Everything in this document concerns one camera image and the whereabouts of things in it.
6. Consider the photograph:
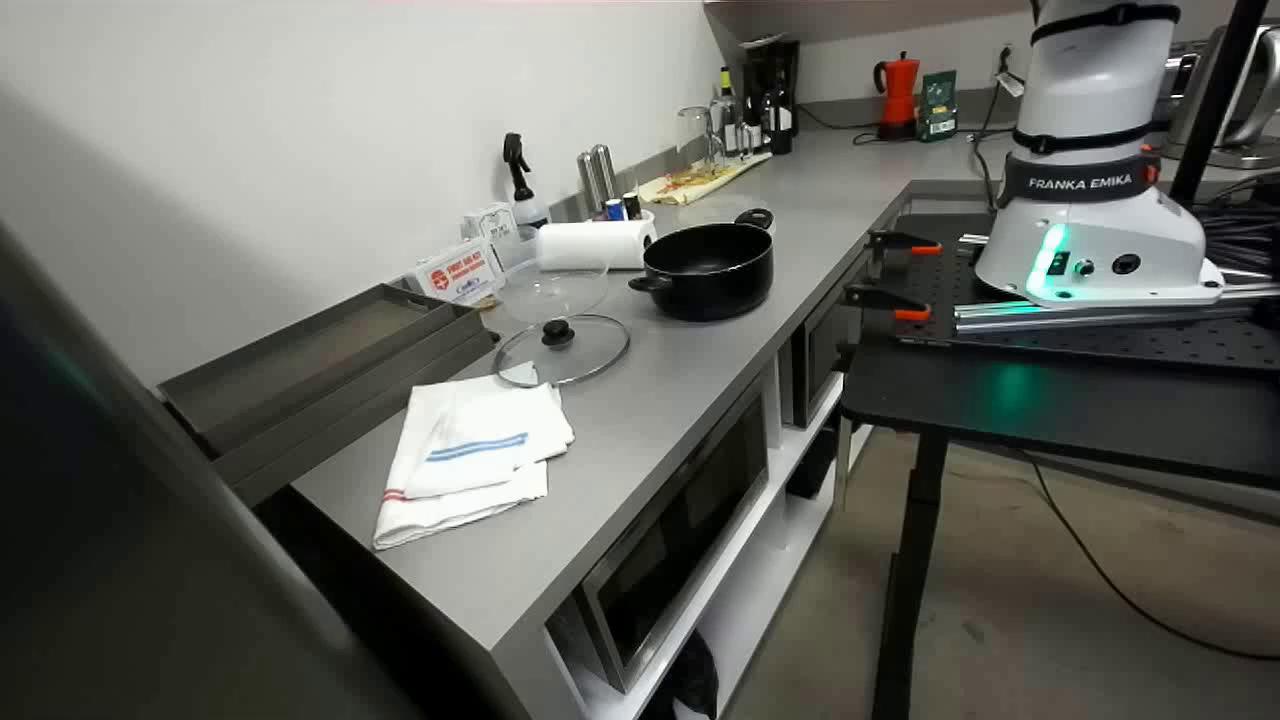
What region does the black cooking pot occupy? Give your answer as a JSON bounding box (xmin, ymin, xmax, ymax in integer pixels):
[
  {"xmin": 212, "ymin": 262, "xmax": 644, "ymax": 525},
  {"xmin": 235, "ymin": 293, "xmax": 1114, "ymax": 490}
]
[{"xmin": 627, "ymin": 203, "xmax": 779, "ymax": 326}]

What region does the white towel with blue stripes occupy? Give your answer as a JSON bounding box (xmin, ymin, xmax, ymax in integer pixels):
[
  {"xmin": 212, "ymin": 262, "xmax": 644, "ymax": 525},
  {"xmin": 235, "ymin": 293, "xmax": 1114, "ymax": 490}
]
[{"xmin": 385, "ymin": 378, "xmax": 575, "ymax": 506}]

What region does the glass pot lid black knob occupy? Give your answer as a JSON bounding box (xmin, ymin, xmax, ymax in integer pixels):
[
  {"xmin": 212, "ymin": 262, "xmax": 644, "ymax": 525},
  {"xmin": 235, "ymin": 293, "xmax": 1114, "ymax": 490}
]
[{"xmin": 486, "ymin": 310, "xmax": 635, "ymax": 393}]

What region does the white paper towel roll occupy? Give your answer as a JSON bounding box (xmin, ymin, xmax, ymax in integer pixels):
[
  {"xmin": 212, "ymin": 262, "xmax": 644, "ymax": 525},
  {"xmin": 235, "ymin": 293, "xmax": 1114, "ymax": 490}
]
[{"xmin": 531, "ymin": 217, "xmax": 661, "ymax": 276}]

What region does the white towel with red stripes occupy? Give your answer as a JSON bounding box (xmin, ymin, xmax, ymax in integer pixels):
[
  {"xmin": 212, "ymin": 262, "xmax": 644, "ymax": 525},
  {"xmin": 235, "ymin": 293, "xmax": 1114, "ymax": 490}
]
[{"xmin": 370, "ymin": 458, "xmax": 551, "ymax": 554}]

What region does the red moka pot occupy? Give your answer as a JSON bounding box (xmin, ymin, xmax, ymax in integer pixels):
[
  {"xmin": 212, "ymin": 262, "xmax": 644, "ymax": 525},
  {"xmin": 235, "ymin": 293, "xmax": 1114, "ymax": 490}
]
[{"xmin": 870, "ymin": 47, "xmax": 929, "ymax": 144}]

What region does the stainless steel counter unit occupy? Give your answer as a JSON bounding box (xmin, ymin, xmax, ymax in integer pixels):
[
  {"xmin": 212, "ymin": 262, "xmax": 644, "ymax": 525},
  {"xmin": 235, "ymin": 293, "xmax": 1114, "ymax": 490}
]
[{"xmin": 251, "ymin": 126, "xmax": 1015, "ymax": 720}]

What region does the black built-in appliance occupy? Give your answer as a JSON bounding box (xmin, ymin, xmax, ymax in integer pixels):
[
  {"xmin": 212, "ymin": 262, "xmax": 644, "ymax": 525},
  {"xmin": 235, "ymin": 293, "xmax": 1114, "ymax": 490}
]
[{"xmin": 776, "ymin": 286, "xmax": 865, "ymax": 433}]

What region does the black microwave oven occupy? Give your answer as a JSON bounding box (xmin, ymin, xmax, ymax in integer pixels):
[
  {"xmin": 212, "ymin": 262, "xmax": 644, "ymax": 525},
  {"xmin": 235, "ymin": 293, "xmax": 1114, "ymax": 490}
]
[{"xmin": 575, "ymin": 393, "xmax": 776, "ymax": 694}]

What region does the steel shaker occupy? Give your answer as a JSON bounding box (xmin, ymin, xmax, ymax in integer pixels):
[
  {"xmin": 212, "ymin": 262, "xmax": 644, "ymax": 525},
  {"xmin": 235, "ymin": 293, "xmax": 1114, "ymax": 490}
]
[
  {"xmin": 590, "ymin": 139, "xmax": 624, "ymax": 217},
  {"xmin": 572, "ymin": 147, "xmax": 602, "ymax": 226}
]

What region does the clear plastic holder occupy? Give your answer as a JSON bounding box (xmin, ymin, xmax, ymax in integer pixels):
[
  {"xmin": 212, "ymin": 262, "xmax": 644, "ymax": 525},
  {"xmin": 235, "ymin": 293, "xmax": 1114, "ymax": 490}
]
[{"xmin": 454, "ymin": 195, "xmax": 534, "ymax": 276}]

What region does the spray bottle with black nozzle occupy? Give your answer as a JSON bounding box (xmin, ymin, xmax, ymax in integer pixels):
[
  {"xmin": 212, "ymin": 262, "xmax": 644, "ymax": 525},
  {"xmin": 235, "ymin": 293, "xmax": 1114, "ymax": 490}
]
[{"xmin": 494, "ymin": 129, "xmax": 551, "ymax": 245}]

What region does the white card with red print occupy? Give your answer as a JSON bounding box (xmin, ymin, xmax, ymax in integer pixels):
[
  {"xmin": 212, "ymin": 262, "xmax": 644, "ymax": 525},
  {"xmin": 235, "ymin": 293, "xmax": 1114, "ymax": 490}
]
[{"xmin": 412, "ymin": 235, "xmax": 506, "ymax": 311}]

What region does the black clamp with orange tip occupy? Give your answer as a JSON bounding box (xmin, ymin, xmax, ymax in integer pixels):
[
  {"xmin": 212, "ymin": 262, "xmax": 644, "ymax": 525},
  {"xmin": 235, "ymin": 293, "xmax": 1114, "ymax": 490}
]
[
  {"xmin": 845, "ymin": 286, "xmax": 937, "ymax": 327},
  {"xmin": 865, "ymin": 230, "xmax": 951, "ymax": 263}
]

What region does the dark glass bottle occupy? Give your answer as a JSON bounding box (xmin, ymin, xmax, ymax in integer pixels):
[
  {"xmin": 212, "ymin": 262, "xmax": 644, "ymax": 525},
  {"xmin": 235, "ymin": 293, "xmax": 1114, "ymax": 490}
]
[{"xmin": 713, "ymin": 66, "xmax": 745, "ymax": 162}]

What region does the black coffee machine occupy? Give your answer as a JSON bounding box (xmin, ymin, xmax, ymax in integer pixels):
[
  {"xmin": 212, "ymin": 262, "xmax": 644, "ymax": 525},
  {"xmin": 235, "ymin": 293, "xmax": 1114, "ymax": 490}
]
[{"xmin": 737, "ymin": 35, "xmax": 803, "ymax": 158}]

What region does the black bag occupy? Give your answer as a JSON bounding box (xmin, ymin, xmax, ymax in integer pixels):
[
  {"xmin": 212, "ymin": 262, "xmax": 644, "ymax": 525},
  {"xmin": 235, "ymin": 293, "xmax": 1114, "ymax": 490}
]
[{"xmin": 657, "ymin": 626, "xmax": 729, "ymax": 720}]

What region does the green box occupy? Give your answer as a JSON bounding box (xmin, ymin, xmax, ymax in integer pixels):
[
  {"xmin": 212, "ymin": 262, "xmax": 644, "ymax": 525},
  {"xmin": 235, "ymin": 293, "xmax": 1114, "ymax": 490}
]
[{"xmin": 917, "ymin": 70, "xmax": 962, "ymax": 144}]

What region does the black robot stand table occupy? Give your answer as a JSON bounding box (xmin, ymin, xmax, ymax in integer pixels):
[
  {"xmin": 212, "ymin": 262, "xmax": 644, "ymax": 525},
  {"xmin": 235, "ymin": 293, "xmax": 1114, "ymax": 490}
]
[{"xmin": 835, "ymin": 177, "xmax": 1280, "ymax": 720}]

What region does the dark blurred foreground panel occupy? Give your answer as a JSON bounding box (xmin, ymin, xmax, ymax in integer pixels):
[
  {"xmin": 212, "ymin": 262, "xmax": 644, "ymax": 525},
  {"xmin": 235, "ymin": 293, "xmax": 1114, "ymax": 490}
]
[{"xmin": 0, "ymin": 217, "xmax": 431, "ymax": 720}]

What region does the black slanted pole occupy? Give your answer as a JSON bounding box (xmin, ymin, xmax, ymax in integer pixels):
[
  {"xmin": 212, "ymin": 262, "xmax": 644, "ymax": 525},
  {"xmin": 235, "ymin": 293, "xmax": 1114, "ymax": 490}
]
[{"xmin": 1168, "ymin": 0, "xmax": 1271, "ymax": 214}]

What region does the aluminium mounting rail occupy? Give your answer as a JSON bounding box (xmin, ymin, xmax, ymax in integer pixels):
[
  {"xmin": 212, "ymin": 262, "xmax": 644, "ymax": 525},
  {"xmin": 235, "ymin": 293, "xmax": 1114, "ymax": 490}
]
[{"xmin": 951, "ymin": 263, "xmax": 1280, "ymax": 336}]

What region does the black floor cable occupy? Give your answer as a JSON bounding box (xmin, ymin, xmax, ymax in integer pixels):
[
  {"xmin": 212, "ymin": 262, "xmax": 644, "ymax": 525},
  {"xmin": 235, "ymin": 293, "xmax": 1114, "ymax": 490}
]
[{"xmin": 1015, "ymin": 451, "xmax": 1280, "ymax": 670}]

